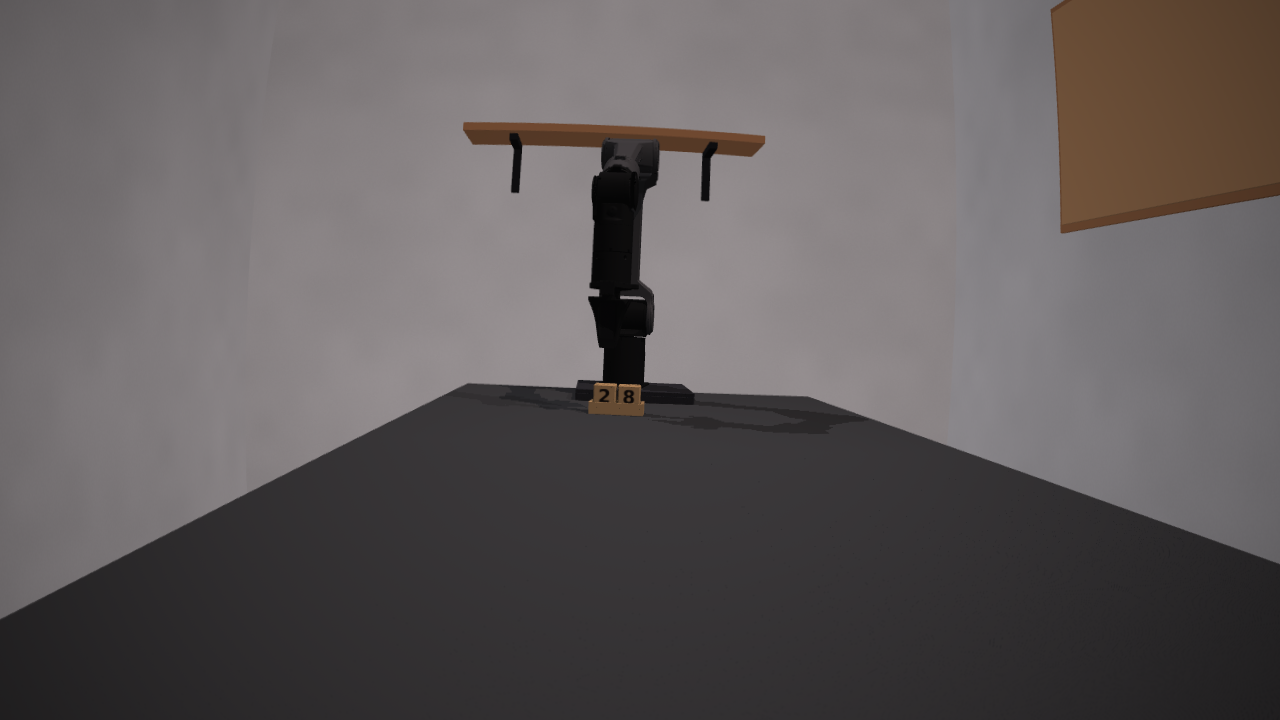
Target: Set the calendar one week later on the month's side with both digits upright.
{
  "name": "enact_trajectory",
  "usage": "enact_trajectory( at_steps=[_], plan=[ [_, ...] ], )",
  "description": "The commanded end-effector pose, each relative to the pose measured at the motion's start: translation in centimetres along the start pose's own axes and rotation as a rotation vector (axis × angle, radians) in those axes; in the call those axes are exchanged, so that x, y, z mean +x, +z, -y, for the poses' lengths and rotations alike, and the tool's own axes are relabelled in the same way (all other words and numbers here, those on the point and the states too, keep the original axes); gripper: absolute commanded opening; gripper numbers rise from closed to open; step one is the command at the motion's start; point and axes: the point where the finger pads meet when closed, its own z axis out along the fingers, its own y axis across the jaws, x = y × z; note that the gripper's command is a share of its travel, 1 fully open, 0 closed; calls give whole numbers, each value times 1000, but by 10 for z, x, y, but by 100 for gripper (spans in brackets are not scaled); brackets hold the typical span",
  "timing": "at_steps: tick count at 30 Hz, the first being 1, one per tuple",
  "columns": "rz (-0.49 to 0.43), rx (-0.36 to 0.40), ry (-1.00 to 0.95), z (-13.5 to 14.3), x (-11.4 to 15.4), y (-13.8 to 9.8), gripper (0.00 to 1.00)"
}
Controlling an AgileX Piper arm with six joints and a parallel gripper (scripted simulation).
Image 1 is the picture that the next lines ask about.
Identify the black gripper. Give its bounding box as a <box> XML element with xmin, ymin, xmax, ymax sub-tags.
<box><xmin>588</xmin><ymin>251</ymin><xmax>639</xmax><ymax>348</ymax></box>

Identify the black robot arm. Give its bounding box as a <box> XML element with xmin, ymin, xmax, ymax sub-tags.
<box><xmin>593</xmin><ymin>137</ymin><xmax>660</xmax><ymax>388</ymax></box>

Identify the tan cube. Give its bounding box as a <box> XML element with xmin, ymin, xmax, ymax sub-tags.
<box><xmin>593</xmin><ymin>383</ymin><xmax>617</xmax><ymax>404</ymax></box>
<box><xmin>617</xmin><ymin>384</ymin><xmax>641</xmax><ymax>404</ymax></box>

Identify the tan rectangular tray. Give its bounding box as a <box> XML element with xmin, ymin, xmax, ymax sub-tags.
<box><xmin>588</xmin><ymin>398</ymin><xmax>644</xmax><ymax>416</ymax></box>

